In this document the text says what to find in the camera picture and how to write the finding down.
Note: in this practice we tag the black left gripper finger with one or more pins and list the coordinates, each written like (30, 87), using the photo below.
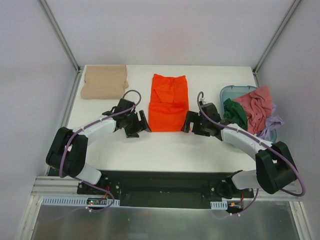
(143, 122)
(132, 134)

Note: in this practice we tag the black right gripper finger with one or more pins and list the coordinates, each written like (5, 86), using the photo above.
(192, 117)
(186, 127)

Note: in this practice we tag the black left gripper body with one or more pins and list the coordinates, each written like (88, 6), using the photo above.
(136, 124)

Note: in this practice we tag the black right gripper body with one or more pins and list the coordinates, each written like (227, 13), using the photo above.
(196, 124)

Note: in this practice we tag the orange t shirt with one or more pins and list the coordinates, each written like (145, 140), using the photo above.
(169, 103)

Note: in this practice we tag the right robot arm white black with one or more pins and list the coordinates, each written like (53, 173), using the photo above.
(274, 165)

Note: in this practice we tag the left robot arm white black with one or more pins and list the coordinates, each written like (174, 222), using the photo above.
(68, 150)

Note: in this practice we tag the green t shirt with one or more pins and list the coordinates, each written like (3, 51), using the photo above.
(236, 113)

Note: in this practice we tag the teal plastic basket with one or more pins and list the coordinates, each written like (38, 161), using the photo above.
(232, 92)

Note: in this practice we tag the folded beige t shirt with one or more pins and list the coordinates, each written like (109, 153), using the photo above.
(104, 82)

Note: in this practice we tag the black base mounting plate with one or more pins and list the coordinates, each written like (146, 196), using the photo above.
(151, 189)

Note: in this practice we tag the pink t shirt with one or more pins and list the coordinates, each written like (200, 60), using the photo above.
(258, 106)

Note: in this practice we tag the lavender t shirt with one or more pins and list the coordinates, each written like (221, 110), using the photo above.
(272, 123)

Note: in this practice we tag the left aluminium frame post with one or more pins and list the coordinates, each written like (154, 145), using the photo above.
(58, 33)

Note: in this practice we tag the right white cable duct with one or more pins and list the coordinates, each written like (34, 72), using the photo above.
(219, 205)

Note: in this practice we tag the front aluminium frame rail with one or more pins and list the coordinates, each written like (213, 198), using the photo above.
(56, 186)

